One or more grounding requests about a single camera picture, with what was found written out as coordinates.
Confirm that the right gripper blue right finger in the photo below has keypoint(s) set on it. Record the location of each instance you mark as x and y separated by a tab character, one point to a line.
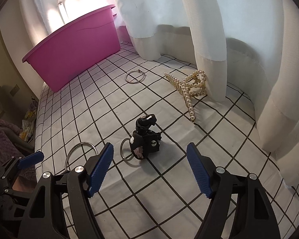
199	166

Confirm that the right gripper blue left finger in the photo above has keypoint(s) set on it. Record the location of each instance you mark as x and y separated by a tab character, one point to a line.
97	167

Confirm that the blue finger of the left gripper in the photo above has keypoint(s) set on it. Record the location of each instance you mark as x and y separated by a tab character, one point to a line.
30	160

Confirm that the left hand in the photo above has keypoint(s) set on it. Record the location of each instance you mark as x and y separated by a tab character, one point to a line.
25	183

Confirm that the large silver bangle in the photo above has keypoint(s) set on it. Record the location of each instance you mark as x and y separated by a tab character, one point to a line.
75	149

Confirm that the white grid tablecloth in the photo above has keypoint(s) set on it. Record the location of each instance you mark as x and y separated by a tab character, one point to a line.
157	197

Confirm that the pearl gold hair claw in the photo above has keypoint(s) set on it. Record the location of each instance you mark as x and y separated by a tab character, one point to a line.
190	87

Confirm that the pink plastic tub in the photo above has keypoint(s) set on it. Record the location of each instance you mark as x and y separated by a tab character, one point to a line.
75	47

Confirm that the white curtain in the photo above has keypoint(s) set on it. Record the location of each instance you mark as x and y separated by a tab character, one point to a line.
252	44

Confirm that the black keychain with ring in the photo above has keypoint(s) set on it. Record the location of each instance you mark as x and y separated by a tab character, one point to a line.
143	141

